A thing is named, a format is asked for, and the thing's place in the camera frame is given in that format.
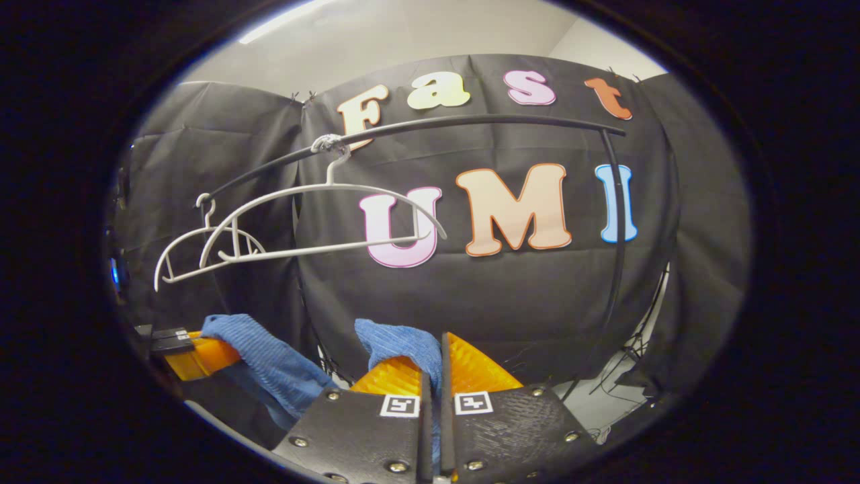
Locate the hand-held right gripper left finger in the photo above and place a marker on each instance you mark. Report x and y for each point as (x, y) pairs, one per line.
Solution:
(425, 430)

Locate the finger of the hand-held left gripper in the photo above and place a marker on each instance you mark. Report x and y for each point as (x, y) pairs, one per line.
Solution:
(201, 356)

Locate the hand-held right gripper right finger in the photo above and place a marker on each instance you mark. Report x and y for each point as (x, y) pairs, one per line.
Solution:
(447, 417)

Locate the white plastic hanger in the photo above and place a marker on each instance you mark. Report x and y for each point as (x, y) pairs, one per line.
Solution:
(349, 246)
(160, 267)

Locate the black clothes rack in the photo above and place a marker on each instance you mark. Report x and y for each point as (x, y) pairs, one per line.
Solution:
(504, 118)

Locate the black backdrop cloth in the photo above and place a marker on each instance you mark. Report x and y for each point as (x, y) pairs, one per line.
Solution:
(470, 316)

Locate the black backdrop stand legs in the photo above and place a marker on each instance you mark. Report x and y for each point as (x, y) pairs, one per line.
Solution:
(631, 363)

